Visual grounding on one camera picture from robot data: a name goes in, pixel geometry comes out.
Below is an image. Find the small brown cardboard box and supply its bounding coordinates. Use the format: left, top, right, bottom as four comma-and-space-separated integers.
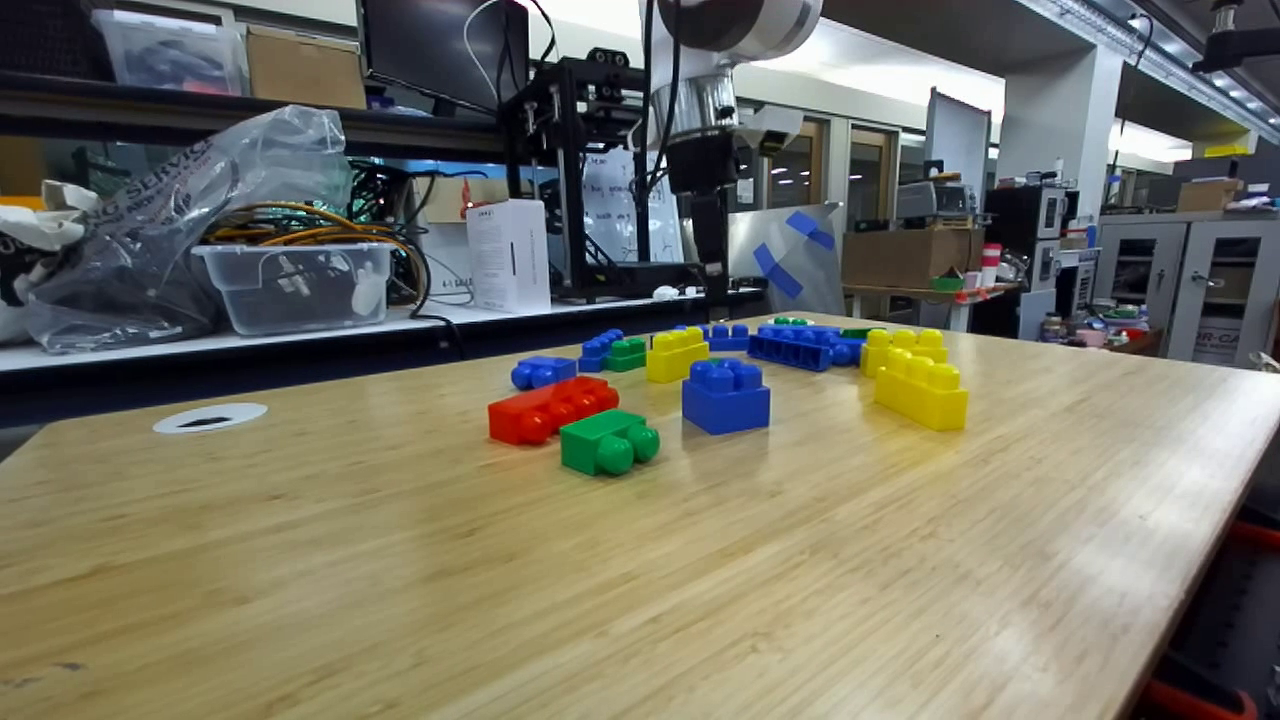
1171, 178, 1246, 221

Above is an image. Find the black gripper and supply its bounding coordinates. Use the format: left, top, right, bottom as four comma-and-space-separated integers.
664, 124, 735, 284

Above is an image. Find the clear plastic container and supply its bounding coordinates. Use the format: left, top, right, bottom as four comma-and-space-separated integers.
192, 238, 400, 339

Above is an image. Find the large brown cardboard box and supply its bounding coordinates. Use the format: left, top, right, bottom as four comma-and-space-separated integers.
841, 221, 987, 302

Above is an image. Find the blue square toy block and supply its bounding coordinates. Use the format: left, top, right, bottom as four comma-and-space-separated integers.
679, 352, 776, 442

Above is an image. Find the yellow toy block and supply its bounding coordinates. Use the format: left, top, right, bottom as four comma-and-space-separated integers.
871, 347, 972, 437
645, 323, 714, 388
859, 323, 952, 375

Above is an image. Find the grey metal cabinet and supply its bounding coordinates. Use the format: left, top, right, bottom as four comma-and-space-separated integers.
1093, 212, 1280, 372

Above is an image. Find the red toy block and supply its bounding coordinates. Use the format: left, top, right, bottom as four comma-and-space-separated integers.
483, 372, 625, 449

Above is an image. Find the white cardboard box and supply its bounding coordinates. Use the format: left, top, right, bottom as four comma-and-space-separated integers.
462, 198, 557, 315

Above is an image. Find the clear plastic storage bin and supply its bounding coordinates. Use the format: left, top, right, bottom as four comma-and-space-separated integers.
91, 10, 251, 102

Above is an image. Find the yellow cable bundle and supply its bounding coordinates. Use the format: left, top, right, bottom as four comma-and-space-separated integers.
205, 198, 437, 315

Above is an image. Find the black monitor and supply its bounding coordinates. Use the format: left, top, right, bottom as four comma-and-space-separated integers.
355, 0, 536, 119

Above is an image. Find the white table cable grommet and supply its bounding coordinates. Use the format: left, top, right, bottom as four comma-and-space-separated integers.
147, 400, 271, 442

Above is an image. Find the small blue toy block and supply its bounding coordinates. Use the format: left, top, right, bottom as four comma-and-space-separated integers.
507, 352, 581, 396
704, 320, 755, 358

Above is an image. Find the white topped side bench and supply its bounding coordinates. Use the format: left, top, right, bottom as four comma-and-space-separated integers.
0, 292, 773, 434

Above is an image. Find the red chair base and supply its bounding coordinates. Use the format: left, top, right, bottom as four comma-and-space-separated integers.
1134, 511, 1280, 720

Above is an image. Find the black equipment box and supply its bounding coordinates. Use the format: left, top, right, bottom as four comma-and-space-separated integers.
984, 184, 1070, 261

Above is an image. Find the clear plastic bag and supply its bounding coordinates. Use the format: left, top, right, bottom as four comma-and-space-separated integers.
14, 105, 355, 358

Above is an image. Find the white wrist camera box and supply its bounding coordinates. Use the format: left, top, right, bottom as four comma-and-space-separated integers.
727, 102, 809, 149

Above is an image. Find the green square toy block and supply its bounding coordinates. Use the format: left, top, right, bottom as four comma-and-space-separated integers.
557, 409, 664, 480

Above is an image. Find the black wall shelf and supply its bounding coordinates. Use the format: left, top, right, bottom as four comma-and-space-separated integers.
0, 69, 515, 151

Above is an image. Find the white standing panel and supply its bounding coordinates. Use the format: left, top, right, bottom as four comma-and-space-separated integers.
922, 89, 994, 215

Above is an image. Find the black 3D printer frame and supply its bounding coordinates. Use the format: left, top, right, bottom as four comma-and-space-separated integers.
510, 54, 735, 307

